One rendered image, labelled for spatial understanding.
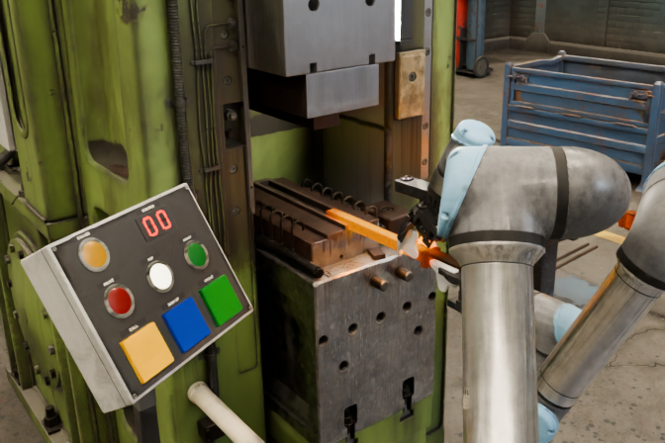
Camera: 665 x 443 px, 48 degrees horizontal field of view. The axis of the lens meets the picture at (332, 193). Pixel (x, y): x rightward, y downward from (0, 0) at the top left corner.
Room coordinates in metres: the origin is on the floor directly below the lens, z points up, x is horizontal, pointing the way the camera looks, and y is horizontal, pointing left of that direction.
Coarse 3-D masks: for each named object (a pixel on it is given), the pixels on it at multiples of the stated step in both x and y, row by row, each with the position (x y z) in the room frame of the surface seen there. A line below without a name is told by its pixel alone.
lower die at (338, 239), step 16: (256, 192) 1.88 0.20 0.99; (272, 192) 1.85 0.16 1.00; (304, 192) 1.86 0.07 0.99; (256, 208) 1.78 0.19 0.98; (288, 208) 1.75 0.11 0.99; (304, 208) 1.73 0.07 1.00; (336, 208) 1.74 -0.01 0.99; (352, 208) 1.73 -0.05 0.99; (256, 224) 1.73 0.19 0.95; (272, 224) 1.67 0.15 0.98; (288, 224) 1.66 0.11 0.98; (304, 224) 1.64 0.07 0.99; (320, 224) 1.63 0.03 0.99; (336, 224) 1.62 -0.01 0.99; (288, 240) 1.62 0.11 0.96; (304, 240) 1.56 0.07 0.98; (320, 240) 1.56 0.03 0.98; (336, 240) 1.58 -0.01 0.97; (352, 240) 1.61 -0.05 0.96; (368, 240) 1.64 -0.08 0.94; (304, 256) 1.56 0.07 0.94; (320, 256) 1.55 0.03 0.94; (336, 256) 1.58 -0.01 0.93
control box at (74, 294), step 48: (96, 240) 1.11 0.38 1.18; (144, 240) 1.18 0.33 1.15; (192, 240) 1.26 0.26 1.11; (48, 288) 1.05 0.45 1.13; (96, 288) 1.06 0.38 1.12; (144, 288) 1.12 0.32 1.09; (192, 288) 1.20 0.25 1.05; (240, 288) 1.28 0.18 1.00; (96, 336) 1.01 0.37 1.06; (96, 384) 1.01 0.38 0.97; (144, 384) 1.01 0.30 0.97
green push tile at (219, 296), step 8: (216, 280) 1.24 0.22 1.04; (224, 280) 1.25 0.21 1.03; (208, 288) 1.21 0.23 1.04; (216, 288) 1.23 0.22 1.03; (224, 288) 1.24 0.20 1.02; (232, 288) 1.25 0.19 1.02; (208, 296) 1.20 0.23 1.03; (216, 296) 1.22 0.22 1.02; (224, 296) 1.23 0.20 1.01; (232, 296) 1.24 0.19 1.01; (208, 304) 1.19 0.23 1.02; (216, 304) 1.20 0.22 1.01; (224, 304) 1.22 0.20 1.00; (232, 304) 1.23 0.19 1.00; (240, 304) 1.25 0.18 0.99; (216, 312) 1.19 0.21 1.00; (224, 312) 1.21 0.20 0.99; (232, 312) 1.22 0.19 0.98; (216, 320) 1.18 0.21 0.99; (224, 320) 1.19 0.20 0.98
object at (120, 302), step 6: (120, 288) 1.09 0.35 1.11; (114, 294) 1.07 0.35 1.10; (120, 294) 1.08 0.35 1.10; (126, 294) 1.09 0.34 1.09; (108, 300) 1.06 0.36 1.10; (114, 300) 1.06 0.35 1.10; (120, 300) 1.07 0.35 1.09; (126, 300) 1.08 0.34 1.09; (114, 306) 1.06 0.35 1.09; (120, 306) 1.06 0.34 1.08; (126, 306) 1.07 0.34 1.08; (120, 312) 1.06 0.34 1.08; (126, 312) 1.07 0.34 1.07
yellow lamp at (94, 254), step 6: (84, 246) 1.09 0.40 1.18; (90, 246) 1.09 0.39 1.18; (96, 246) 1.10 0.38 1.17; (102, 246) 1.11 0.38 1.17; (84, 252) 1.08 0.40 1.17; (90, 252) 1.09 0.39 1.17; (96, 252) 1.09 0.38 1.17; (102, 252) 1.10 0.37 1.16; (84, 258) 1.07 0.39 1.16; (90, 258) 1.08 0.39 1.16; (96, 258) 1.09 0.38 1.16; (102, 258) 1.10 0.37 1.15; (90, 264) 1.07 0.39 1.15; (96, 264) 1.08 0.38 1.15; (102, 264) 1.09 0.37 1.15
